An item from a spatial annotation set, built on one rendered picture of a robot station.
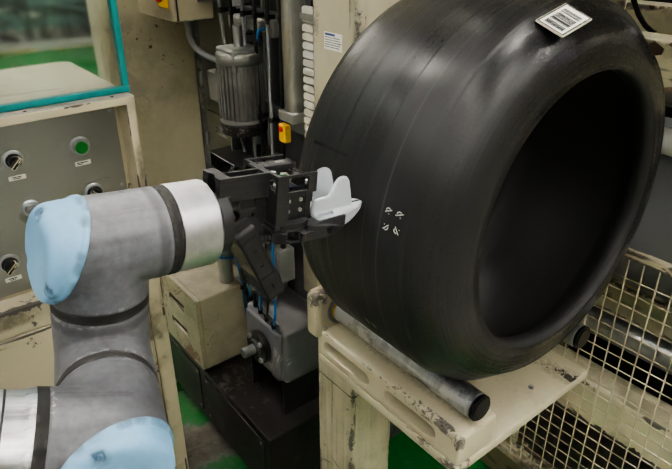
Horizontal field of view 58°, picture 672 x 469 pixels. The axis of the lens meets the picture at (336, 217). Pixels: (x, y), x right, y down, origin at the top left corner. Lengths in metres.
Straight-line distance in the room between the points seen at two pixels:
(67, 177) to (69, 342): 0.71
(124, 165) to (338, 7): 0.56
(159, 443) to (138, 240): 0.18
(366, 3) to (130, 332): 0.66
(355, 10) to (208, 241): 0.56
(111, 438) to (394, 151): 0.44
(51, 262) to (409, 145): 0.40
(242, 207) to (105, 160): 0.69
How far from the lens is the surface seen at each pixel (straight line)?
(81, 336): 0.61
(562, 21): 0.81
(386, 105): 0.77
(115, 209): 0.58
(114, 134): 1.31
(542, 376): 1.24
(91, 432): 0.51
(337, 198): 0.72
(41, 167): 1.28
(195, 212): 0.60
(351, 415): 1.45
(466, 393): 0.99
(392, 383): 1.08
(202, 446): 2.21
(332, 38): 1.10
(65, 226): 0.57
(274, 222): 0.66
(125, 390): 0.55
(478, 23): 0.80
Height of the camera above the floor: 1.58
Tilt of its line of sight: 26 degrees down
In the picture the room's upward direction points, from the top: straight up
